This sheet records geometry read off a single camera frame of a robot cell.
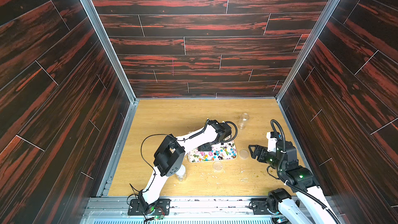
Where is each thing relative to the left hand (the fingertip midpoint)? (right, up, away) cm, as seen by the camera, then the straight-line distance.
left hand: (199, 142), depth 88 cm
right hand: (+30, 0, -11) cm, 32 cm away
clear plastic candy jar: (+28, +14, +10) cm, 33 cm away
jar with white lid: (-9, -12, -15) cm, 21 cm away
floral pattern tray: (+16, -6, +5) cm, 18 cm away
